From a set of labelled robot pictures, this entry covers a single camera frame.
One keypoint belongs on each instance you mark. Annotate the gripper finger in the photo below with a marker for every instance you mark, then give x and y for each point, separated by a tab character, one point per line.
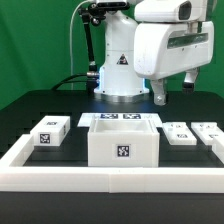
159	90
188	84

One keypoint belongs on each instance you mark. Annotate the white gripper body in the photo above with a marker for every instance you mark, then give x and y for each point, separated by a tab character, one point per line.
162	50

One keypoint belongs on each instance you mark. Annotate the white cabinet door panel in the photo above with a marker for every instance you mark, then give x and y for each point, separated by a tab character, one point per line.
177	133
206	131

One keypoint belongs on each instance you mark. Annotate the white cabinet body box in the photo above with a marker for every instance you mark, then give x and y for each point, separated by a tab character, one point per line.
123	143

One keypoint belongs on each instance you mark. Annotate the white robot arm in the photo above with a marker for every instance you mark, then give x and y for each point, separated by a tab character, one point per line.
119	82

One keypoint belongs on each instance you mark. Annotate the small white cabinet top block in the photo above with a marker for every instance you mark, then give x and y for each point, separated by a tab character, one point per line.
51	130

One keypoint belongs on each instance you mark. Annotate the white marker sheet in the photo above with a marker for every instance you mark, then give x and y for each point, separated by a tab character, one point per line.
86	118

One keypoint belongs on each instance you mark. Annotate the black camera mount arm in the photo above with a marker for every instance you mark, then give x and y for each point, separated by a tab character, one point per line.
92	15

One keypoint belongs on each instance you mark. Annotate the white U-shaped border frame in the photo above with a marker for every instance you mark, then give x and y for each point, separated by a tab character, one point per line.
16	176

